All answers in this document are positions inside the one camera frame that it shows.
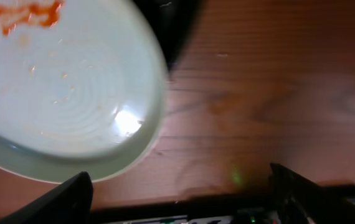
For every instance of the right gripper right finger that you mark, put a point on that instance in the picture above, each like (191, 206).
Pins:
(299, 200)

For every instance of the near light green plate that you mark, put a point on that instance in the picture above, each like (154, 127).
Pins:
(82, 88)

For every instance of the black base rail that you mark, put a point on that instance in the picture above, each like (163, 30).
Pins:
(235, 208)

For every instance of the round black serving tray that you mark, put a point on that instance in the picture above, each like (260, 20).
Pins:
(172, 22)

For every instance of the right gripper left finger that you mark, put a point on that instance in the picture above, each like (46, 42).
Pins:
(69, 203)

